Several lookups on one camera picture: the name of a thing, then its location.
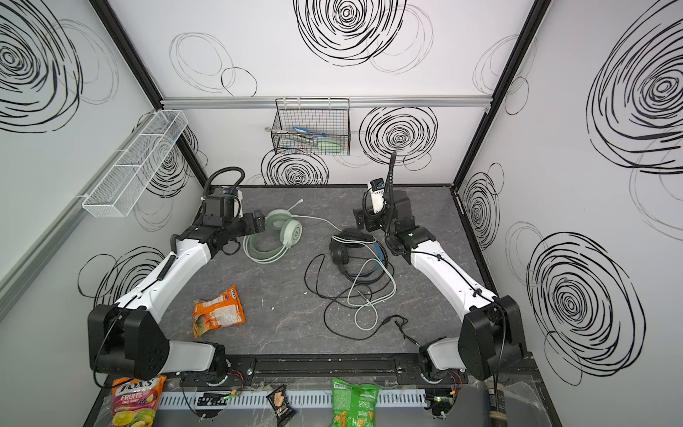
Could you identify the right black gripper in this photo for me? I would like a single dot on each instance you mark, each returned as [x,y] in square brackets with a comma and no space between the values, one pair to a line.
[395,200]

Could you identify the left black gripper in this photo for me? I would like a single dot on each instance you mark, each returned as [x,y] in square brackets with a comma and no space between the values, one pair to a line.
[256,221]

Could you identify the mint green headphones with cable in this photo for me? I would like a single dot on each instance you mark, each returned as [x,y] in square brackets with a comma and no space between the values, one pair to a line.
[286,227]

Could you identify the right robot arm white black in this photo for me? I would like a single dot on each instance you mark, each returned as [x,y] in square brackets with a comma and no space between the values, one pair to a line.
[491,337]

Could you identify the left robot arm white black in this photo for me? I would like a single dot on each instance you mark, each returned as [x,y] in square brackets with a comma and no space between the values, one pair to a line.
[125,338]

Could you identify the orange snack bag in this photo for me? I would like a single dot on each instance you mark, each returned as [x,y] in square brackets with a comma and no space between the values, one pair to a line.
[225,310]

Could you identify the green blue items in basket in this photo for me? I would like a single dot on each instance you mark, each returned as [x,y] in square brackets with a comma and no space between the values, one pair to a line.
[306,140]

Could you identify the small dark snack packet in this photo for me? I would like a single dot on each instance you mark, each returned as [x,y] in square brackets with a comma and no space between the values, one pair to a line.
[281,406]

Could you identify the green chips bag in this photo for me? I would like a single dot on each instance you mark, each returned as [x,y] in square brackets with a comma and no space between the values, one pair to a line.
[354,405]

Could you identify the Fox's fruits candy bag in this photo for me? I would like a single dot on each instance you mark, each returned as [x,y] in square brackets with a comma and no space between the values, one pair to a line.
[135,402]

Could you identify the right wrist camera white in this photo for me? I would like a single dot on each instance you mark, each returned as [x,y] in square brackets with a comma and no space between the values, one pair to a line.
[376,191]

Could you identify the black headphones with cable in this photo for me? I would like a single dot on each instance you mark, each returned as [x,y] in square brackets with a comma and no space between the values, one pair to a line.
[363,261]

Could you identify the white mesh wall shelf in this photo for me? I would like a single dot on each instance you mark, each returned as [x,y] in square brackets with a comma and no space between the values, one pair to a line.
[149,162]

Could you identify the aluminium wall rail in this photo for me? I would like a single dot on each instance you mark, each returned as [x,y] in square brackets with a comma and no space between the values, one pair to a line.
[315,102]

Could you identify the black wire wall basket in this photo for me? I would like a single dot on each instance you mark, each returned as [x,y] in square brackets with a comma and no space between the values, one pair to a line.
[332,121]

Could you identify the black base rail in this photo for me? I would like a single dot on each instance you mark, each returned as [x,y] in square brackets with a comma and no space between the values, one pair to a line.
[388,369]

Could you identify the white slotted cable duct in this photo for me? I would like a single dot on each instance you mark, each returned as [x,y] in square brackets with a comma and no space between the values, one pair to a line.
[178,400]

